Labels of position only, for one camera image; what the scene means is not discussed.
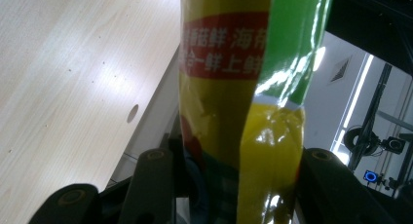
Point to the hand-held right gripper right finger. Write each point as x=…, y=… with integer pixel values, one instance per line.
x=328, y=191

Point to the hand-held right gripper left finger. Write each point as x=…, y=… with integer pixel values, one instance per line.
x=149, y=191

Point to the yellow seasoning pouch green cap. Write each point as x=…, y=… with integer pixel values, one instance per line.
x=227, y=120

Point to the black metal stand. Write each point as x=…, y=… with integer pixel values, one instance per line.
x=373, y=113

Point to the long white light strip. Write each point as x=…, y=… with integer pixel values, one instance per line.
x=355, y=94

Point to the grey ceiling vent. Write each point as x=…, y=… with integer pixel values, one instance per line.
x=341, y=70

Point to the black camera on stand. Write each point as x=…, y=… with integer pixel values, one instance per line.
x=394, y=144

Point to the black overhead frame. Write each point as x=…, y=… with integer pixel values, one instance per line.
x=373, y=19

